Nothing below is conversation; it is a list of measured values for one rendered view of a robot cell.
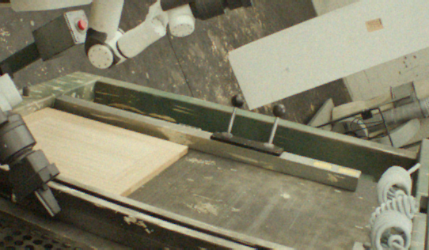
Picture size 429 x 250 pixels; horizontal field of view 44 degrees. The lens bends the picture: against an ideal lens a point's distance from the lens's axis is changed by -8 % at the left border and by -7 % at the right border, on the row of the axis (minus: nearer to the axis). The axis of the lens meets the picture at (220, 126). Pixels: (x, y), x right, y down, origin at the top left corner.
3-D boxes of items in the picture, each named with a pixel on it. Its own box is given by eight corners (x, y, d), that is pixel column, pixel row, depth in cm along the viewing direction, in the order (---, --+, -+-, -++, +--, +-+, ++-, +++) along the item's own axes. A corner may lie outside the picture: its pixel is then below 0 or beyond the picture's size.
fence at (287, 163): (63, 106, 179) (63, 94, 178) (358, 184, 150) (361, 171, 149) (54, 110, 174) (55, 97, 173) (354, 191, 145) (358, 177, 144)
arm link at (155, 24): (197, 20, 154) (161, 43, 160) (191, -5, 158) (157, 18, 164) (182, 11, 149) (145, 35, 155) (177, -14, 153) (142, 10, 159)
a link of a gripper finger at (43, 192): (51, 217, 106) (34, 190, 106) (61, 210, 109) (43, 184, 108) (56, 214, 105) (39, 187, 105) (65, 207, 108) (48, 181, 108)
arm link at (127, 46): (153, 47, 156) (106, 79, 165) (164, 32, 164) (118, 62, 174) (130, 18, 152) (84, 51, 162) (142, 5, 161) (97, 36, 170)
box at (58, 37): (49, 28, 203) (83, 9, 196) (60, 58, 205) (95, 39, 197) (29, 32, 193) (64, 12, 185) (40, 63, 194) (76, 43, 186)
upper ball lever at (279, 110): (261, 150, 156) (275, 104, 158) (275, 154, 155) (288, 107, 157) (259, 148, 153) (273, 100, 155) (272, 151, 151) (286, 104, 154)
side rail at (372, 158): (102, 106, 203) (104, 77, 200) (409, 185, 170) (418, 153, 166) (93, 110, 198) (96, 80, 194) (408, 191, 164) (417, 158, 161)
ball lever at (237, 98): (221, 140, 160) (234, 95, 162) (233, 143, 159) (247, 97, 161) (217, 137, 156) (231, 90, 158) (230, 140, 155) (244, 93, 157)
